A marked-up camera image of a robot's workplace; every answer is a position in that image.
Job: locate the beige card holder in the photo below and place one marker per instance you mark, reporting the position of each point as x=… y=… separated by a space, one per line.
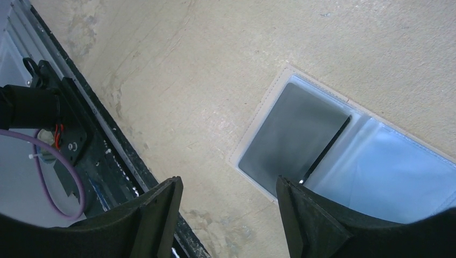
x=373 y=167

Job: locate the grey credit card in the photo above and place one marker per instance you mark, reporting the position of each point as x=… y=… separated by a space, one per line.
x=296 y=130

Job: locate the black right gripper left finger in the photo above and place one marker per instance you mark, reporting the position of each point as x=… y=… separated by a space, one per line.
x=142 y=227

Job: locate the aluminium frame rail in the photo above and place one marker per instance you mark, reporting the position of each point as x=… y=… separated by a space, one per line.
x=19 y=40

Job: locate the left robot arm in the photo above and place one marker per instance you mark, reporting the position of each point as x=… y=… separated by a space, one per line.
x=32 y=108

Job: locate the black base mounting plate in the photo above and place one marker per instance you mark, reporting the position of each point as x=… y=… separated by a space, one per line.
x=110 y=165

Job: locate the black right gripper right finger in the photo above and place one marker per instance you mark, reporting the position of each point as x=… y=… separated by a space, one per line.
x=315 y=226

